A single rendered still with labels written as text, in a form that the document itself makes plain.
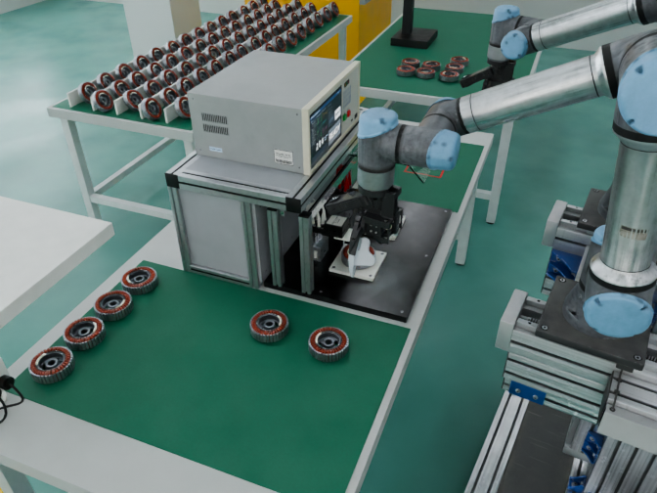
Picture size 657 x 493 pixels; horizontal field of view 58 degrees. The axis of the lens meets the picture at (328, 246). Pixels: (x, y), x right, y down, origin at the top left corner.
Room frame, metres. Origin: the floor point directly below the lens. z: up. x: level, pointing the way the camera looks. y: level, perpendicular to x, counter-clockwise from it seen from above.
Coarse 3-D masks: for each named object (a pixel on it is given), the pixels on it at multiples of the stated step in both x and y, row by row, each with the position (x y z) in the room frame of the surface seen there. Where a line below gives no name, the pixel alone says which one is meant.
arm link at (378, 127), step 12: (372, 108) 1.08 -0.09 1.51; (384, 108) 1.07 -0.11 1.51; (360, 120) 1.04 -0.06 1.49; (372, 120) 1.02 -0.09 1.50; (384, 120) 1.02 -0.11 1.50; (396, 120) 1.03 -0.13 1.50; (360, 132) 1.04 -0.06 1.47; (372, 132) 1.02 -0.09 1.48; (384, 132) 1.01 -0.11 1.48; (396, 132) 1.02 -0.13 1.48; (360, 144) 1.04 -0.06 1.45; (372, 144) 1.02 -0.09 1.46; (384, 144) 1.01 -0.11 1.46; (360, 156) 1.04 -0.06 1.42; (372, 156) 1.02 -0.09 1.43; (384, 156) 1.01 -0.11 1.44; (360, 168) 1.03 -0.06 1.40; (372, 168) 1.02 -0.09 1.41; (384, 168) 1.02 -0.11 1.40
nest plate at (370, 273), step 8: (336, 256) 1.57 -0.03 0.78; (376, 256) 1.57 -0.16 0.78; (384, 256) 1.57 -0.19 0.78; (336, 264) 1.53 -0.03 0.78; (376, 264) 1.52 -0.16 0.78; (336, 272) 1.50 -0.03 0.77; (344, 272) 1.49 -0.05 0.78; (360, 272) 1.48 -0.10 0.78; (368, 272) 1.48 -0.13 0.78; (376, 272) 1.49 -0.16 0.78; (368, 280) 1.46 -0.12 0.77
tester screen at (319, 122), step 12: (336, 96) 1.72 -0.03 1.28; (324, 108) 1.63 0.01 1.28; (336, 108) 1.72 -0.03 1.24; (312, 120) 1.55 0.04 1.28; (324, 120) 1.63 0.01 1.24; (336, 120) 1.72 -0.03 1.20; (312, 132) 1.54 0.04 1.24; (324, 132) 1.62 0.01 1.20; (312, 144) 1.54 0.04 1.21; (324, 144) 1.62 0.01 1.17; (312, 156) 1.54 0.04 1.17
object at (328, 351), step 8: (320, 328) 1.23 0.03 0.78; (328, 328) 1.22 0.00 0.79; (336, 328) 1.23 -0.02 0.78; (312, 336) 1.19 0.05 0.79; (320, 336) 1.20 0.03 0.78; (328, 336) 1.21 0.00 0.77; (336, 336) 1.20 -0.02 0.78; (344, 336) 1.19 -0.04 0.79; (312, 344) 1.16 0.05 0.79; (328, 344) 1.17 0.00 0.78; (344, 344) 1.16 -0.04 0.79; (312, 352) 1.14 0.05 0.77; (320, 352) 1.13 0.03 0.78; (328, 352) 1.13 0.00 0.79; (336, 352) 1.13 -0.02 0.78; (344, 352) 1.14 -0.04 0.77; (320, 360) 1.13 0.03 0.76; (328, 360) 1.13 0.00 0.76; (336, 360) 1.13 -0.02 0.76
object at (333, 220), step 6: (330, 216) 1.60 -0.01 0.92; (336, 216) 1.60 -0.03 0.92; (342, 216) 1.60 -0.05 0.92; (330, 222) 1.56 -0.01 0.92; (336, 222) 1.56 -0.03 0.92; (342, 222) 1.56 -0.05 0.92; (348, 222) 1.59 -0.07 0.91; (324, 228) 1.57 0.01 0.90; (330, 228) 1.55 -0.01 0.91; (336, 228) 1.54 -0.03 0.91; (342, 228) 1.54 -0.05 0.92; (348, 228) 1.58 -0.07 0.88; (318, 234) 1.60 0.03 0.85; (324, 234) 1.55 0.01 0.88; (330, 234) 1.55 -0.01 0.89; (336, 234) 1.54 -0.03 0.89; (342, 234) 1.53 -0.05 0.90; (348, 234) 1.56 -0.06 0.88; (318, 240) 1.60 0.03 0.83; (342, 240) 1.54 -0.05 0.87; (348, 240) 1.53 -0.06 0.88
